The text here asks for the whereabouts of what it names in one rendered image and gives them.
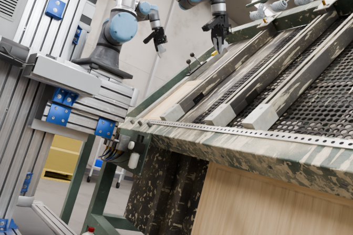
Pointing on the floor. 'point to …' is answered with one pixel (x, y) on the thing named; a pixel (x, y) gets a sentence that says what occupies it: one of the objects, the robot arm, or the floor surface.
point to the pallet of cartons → (62, 158)
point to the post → (76, 179)
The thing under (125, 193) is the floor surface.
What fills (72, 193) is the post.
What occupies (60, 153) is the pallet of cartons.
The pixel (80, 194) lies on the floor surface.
